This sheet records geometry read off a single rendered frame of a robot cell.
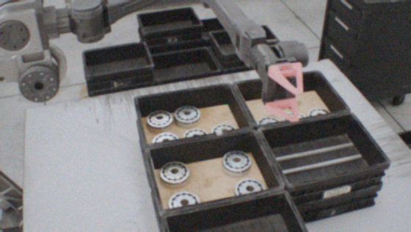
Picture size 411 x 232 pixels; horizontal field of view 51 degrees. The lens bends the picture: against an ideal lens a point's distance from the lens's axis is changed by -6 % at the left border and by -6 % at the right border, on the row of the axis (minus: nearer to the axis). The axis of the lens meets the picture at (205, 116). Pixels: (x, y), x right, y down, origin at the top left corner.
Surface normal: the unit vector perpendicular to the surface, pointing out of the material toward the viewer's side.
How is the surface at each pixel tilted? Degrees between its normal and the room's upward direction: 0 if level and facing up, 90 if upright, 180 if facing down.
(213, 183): 0
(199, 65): 0
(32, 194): 0
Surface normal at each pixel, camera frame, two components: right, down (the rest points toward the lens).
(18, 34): 0.28, 0.60
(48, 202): 0.00, -0.78
